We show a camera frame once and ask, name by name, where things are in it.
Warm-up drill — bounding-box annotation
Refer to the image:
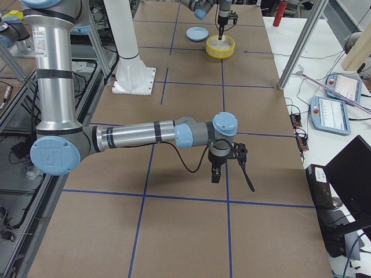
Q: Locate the far teach pendant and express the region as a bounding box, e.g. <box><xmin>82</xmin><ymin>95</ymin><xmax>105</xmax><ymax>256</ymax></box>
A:
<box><xmin>326</xmin><ymin>72</ymin><xmax>362</xmax><ymax>104</ymax></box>

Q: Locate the near teach pendant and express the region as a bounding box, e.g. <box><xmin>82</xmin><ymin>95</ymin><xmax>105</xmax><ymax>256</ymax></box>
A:
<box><xmin>310</xmin><ymin>96</ymin><xmax>351</xmax><ymax>136</ymax></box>

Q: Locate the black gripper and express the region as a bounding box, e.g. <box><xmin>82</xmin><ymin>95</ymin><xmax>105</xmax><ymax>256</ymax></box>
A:
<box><xmin>217</xmin><ymin>10</ymin><xmax>238</xmax><ymax>41</ymax></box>
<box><xmin>208</xmin><ymin>140</ymin><xmax>255</xmax><ymax>192</ymax></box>

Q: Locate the far orange black connector block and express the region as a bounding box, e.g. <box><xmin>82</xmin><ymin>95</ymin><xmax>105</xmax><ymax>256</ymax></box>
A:
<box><xmin>288</xmin><ymin>104</ymin><xmax>302</xmax><ymax>128</ymax></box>

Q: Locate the pale white bun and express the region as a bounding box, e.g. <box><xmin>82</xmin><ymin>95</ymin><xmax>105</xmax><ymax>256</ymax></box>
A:
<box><xmin>217</xmin><ymin>35</ymin><xmax>227</xmax><ymax>42</ymax></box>

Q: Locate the near orange black connector block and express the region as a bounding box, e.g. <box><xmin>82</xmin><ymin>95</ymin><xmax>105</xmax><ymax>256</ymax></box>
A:
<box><xmin>294</xmin><ymin>128</ymin><xmax>309</xmax><ymax>151</ymax></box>

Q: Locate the teach pendant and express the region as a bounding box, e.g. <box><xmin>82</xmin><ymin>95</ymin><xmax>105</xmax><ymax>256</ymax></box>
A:
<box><xmin>310</xmin><ymin>96</ymin><xmax>351</xmax><ymax>136</ymax></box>
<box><xmin>326</xmin><ymin>72</ymin><xmax>362</xmax><ymax>104</ymax></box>

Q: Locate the light blue plate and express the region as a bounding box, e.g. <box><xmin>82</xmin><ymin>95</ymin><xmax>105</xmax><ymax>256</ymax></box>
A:
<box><xmin>185</xmin><ymin>27</ymin><xmax>209</xmax><ymax>42</ymax></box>

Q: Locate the wooden beam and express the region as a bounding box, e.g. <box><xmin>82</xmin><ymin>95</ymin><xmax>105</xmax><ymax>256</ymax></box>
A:
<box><xmin>341</xmin><ymin>24</ymin><xmax>370</xmax><ymax>71</ymax></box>

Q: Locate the black monitor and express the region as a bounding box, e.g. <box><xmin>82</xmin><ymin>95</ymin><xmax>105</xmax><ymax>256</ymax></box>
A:
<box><xmin>324</xmin><ymin>135</ymin><xmax>370</xmax><ymax>220</ymax></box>

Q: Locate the orange black connector block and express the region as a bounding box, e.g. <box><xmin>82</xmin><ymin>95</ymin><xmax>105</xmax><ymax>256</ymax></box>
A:
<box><xmin>288</xmin><ymin>104</ymin><xmax>302</xmax><ymax>128</ymax></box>
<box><xmin>294</xmin><ymin>128</ymin><xmax>309</xmax><ymax>151</ymax></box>

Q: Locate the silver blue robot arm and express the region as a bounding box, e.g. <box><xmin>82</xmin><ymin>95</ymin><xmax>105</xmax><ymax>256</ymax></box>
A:
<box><xmin>178</xmin><ymin>0</ymin><xmax>238</xmax><ymax>41</ymax></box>
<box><xmin>22</xmin><ymin>1</ymin><xmax>248</xmax><ymax>183</ymax></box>

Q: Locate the brown paper table cover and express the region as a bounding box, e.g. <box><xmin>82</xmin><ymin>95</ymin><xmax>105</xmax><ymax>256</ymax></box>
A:
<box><xmin>28</xmin><ymin>1</ymin><xmax>332</xmax><ymax>277</ymax></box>

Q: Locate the aluminium frame post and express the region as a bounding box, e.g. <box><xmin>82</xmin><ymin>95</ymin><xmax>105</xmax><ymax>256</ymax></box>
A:
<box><xmin>278</xmin><ymin>0</ymin><xmax>329</xmax><ymax>90</ymax></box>

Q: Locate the black computer box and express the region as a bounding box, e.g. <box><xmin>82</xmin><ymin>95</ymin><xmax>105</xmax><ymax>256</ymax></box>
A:
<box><xmin>305</xmin><ymin>164</ymin><xmax>370</xmax><ymax>260</ymax></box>

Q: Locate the white camera mast base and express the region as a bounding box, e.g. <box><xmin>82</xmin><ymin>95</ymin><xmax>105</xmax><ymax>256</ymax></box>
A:
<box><xmin>104</xmin><ymin>0</ymin><xmax>156</xmax><ymax>96</ymax></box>

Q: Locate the red bottle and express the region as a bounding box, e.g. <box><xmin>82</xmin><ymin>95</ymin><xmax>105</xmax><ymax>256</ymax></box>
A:
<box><xmin>272</xmin><ymin>0</ymin><xmax>288</xmax><ymax>27</ymax></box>

